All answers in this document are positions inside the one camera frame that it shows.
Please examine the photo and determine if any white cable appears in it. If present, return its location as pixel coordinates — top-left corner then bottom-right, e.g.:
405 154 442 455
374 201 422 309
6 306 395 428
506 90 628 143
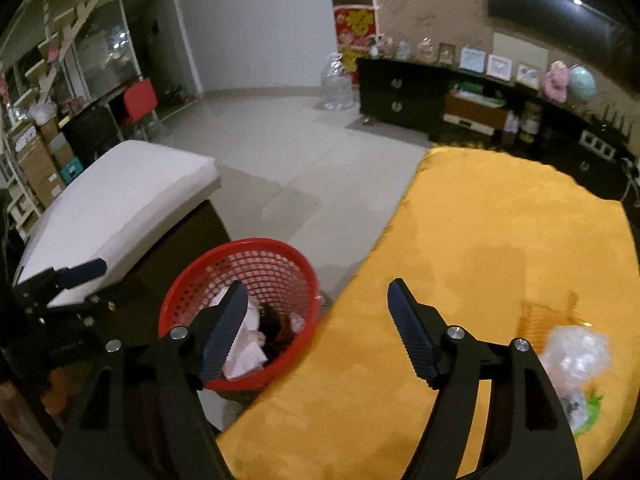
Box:
620 157 640 201

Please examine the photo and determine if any red plastic basket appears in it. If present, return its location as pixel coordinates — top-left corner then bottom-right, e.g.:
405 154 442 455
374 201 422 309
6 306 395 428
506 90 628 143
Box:
158 240 321 393

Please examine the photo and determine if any white wooden staircase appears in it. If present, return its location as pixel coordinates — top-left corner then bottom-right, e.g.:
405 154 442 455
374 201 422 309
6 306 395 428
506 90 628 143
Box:
0 0 108 111

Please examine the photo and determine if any glass jar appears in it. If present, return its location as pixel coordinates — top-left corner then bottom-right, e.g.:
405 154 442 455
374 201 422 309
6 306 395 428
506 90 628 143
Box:
520 105 543 143

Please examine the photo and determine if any stack of cardboard boxes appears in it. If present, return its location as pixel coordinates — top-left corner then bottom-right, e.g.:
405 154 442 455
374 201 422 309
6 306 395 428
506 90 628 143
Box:
10 115 81 206

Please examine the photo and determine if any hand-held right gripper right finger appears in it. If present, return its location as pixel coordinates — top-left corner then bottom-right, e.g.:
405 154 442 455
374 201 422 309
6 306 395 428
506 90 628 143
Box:
387 277 583 480

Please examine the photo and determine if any white set-top device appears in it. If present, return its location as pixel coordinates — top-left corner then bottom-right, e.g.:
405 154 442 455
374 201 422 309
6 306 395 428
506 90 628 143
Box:
443 114 493 135

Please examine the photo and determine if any clear water jug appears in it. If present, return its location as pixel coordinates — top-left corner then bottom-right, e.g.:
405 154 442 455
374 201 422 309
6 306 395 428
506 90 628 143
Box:
320 52 357 111

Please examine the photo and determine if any green box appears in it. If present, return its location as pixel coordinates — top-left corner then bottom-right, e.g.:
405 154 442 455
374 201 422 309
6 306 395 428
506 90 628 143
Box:
447 82 506 106

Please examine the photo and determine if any pale blue globe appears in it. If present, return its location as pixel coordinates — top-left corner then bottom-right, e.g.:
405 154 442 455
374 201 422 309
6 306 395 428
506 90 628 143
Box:
567 65 598 103

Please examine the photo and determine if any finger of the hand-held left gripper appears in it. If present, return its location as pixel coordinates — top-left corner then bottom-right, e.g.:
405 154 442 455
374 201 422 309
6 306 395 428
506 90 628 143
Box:
29 287 126 333
11 258 108 311

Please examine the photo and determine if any pink plush flower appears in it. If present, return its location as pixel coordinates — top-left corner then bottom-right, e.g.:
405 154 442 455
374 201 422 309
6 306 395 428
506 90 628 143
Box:
544 61 571 101

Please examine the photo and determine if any white power strip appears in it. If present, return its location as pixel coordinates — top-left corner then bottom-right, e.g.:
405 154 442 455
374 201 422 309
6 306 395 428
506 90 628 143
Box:
580 130 615 158

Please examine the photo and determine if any red festive poster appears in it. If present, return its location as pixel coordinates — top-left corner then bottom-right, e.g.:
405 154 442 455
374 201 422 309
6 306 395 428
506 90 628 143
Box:
334 6 378 86

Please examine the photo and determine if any green printed wrapper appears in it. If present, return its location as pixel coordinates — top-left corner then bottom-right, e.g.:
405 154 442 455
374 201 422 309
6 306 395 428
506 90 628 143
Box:
560 390 607 436

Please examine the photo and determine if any clear plastic bag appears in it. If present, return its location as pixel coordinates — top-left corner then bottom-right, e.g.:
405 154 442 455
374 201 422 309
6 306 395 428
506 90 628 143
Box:
537 325 613 401

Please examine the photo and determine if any white tissue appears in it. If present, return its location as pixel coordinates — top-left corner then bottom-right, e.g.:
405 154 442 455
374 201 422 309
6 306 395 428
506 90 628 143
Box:
207 287 269 381

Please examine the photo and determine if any dark brown wrapper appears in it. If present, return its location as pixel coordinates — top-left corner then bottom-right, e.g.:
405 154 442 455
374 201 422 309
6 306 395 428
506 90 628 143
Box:
257 302 297 358

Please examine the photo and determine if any white plastic bag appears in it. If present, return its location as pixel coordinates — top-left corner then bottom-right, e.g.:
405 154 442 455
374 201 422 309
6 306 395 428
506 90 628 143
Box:
30 102 56 126

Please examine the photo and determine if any white cushioned sofa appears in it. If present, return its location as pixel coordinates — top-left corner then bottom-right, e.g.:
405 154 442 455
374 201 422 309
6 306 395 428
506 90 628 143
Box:
12 140 233 321

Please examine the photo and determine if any person's left hand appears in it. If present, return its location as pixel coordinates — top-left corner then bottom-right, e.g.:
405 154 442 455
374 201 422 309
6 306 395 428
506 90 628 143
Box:
40 367 73 413

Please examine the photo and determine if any yellow tablecloth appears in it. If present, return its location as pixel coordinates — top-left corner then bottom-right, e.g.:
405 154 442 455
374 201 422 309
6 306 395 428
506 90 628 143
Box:
216 146 640 480

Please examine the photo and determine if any black TV cabinet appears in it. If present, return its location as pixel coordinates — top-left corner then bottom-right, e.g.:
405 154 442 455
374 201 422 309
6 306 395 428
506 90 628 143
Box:
357 56 640 201

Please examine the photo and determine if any brown wooden drawer box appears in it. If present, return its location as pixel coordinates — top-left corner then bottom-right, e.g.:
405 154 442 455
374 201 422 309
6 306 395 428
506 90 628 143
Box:
442 92 506 136

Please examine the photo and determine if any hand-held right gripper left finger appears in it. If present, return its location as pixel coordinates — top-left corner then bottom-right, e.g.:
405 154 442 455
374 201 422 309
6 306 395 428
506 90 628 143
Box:
52 280 249 480

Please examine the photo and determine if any black router with antennas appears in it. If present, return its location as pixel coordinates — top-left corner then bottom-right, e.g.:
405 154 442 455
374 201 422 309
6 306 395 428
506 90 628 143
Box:
590 105 631 133

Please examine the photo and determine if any red chair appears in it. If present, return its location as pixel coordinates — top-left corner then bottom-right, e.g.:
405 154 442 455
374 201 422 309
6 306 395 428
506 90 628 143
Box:
121 77 168 138

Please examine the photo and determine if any black chair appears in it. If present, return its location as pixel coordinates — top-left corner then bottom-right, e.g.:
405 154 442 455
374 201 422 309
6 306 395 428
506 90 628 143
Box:
65 105 123 166

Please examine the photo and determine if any white wall panel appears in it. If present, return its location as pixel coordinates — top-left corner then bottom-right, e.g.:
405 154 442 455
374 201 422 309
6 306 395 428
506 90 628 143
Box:
492 31 541 68

